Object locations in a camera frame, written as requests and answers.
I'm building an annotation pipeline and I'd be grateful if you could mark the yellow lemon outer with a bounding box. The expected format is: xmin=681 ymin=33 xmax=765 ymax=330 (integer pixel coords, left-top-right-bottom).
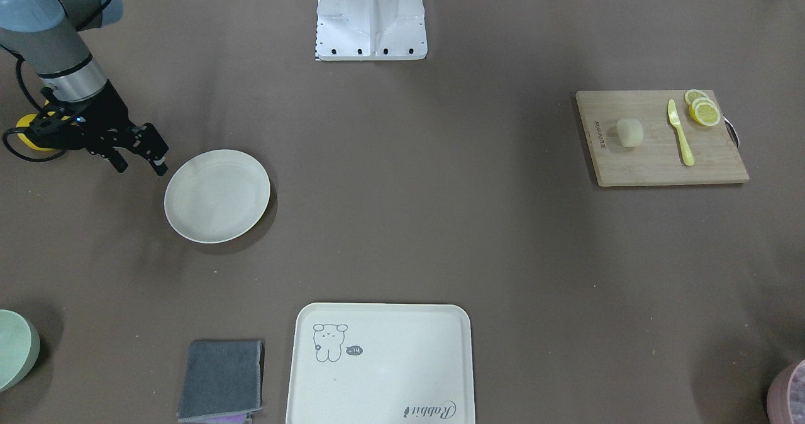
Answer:
xmin=16 ymin=114 xmax=60 ymax=152

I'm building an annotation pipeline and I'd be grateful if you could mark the cream round plate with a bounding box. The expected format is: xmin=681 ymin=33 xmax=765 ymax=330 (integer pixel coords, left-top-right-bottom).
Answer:
xmin=164 ymin=149 xmax=271 ymax=244

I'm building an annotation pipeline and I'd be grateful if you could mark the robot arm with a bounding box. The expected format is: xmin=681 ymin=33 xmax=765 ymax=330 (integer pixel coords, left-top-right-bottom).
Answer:
xmin=1 ymin=0 xmax=169 ymax=176

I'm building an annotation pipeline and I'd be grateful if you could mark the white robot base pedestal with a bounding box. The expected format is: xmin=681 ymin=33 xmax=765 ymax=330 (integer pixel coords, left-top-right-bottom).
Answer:
xmin=314 ymin=0 xmax=428 ymax=61

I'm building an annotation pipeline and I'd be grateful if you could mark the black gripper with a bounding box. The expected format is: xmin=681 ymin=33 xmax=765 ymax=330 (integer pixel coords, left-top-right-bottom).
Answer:
xmin=28 ymin=82 xmax=169 ymax=177

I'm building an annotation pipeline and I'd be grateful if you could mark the cream rectangular tray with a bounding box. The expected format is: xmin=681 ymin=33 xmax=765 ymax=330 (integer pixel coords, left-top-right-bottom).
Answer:
xmin=286 ymin=303 xmax=475 ymax=423

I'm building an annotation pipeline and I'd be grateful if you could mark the lemon slice front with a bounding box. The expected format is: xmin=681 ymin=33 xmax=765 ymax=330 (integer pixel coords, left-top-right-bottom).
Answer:
xmin=688 ymin=98 xmax=723 ymax=126

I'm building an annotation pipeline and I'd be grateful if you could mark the lemon slice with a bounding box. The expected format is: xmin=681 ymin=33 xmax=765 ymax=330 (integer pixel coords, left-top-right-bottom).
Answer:
xmin=684 ymin=89 xmax=711 ymax=106
xmin=688 ymin=98 xmax=723 ymax=126

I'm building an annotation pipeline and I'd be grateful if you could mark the lemon slice back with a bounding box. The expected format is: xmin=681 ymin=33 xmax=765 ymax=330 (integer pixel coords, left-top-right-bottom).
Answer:
xmin=684 ymin=89 xmax=711 ymax=106

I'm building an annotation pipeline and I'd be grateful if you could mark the bamboo cutting board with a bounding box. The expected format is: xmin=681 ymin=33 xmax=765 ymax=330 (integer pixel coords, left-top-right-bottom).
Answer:
xmin=575 ymin=91 xmax=748 ymax=187

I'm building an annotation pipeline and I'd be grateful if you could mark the mint green bowl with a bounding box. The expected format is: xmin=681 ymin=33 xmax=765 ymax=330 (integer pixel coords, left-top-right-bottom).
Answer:
xmin=1 ymin=310 xmax=40 ymax=392

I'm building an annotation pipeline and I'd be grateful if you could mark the yellow plastic knife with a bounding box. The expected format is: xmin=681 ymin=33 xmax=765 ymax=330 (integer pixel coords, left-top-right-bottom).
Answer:
xmin=667 ymin=99 xmax=695 ymax=167

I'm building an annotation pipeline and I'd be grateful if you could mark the pink bowl of ice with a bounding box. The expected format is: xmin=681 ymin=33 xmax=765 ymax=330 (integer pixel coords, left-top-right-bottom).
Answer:
xmin=767 ymin=360 xmax=804 ymax=423

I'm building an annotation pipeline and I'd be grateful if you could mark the grey folded cloth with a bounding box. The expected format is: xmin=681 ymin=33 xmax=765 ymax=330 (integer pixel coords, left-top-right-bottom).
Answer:
xmin=177 ymin=339 xmax=264 ymax=423

